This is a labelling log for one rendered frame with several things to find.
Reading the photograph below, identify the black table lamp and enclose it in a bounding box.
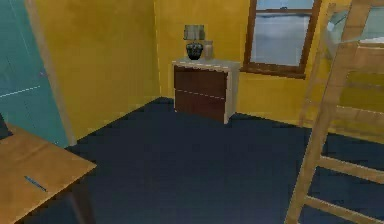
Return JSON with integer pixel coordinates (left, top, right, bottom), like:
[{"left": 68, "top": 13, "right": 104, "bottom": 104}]
[{"left": 182, "top": 24, "right": 206, "bottom": 61}]

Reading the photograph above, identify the brown framed window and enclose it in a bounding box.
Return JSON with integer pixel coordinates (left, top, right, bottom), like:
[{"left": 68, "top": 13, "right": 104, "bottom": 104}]
[{"left": 240, "top": 0, "right": 323, "bottom": 80}]

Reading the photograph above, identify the brown drawer nightstand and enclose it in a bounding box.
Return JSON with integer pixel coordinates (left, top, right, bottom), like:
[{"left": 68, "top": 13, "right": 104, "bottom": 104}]
[{"left": 171, "top": 57, "right": 242, "bottom": 125}]

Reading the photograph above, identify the wooden bunk bed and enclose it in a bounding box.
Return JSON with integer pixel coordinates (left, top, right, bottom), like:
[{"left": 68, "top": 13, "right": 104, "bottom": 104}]
[{"left": 284, "top": 0, "right": 384, "bottom": 224}]

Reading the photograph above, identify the teal room door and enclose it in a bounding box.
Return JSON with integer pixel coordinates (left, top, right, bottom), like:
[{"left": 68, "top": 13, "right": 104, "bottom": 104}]
[{"left": 0, "top": 0, "right": 70, "bottom": 149}]

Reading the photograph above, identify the grey pen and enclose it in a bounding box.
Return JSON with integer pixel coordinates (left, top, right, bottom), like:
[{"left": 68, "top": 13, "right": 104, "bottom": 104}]
[{"left": 23, "top": 175, "right": 48, "bottom": 193}]

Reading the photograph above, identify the beige cylindrical vase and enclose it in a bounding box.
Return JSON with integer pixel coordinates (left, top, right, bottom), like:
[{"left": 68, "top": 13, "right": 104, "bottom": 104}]
[{"left": 202, "top": 40, "right": 215, "bottom": 61}]

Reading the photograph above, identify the dark object on table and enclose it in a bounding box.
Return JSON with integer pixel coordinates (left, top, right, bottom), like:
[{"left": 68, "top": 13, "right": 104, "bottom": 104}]
[{"left": 0, "top": 112, "right": 14, "bottom": 141}]

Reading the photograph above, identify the wooden table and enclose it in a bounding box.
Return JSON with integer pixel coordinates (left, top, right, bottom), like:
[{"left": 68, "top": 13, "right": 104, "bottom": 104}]
[{"left": 0, "top": 121, "right": 98, "bottom": 224}]

